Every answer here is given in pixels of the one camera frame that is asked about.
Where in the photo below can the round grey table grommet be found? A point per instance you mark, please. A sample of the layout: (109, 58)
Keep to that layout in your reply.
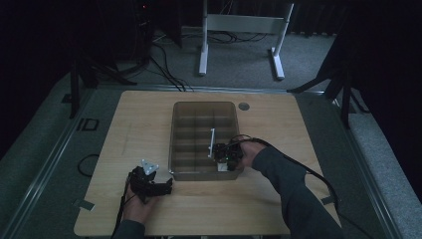
(244, 106)

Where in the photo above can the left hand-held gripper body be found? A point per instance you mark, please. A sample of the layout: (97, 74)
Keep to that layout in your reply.
(141, 181)

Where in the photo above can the aluminium frame rail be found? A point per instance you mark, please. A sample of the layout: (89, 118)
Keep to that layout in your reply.
(46, 159)
(368, 172)
(205, 88)

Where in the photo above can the dark computer tower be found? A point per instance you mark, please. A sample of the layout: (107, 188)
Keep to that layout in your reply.
(142, 30)

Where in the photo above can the clear brown divided storage box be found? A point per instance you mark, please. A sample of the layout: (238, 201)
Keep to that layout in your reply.
(192, 142)

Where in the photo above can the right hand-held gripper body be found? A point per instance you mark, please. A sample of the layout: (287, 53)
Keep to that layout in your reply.
(227, 151)

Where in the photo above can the person's left hand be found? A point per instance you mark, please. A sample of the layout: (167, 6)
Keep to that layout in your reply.
(136, 209)

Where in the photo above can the white metal desk frame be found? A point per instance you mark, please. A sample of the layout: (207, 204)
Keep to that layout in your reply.
(244, 23)

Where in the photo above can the black metal stand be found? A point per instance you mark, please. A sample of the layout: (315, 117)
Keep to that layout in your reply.
(345, 99)
(74, 89)

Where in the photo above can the grey tape piece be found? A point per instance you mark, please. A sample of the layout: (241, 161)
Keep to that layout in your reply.
(85, 204)
(326, 200)

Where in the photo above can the person's right hand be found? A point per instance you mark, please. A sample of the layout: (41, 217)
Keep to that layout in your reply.
(250, 152)

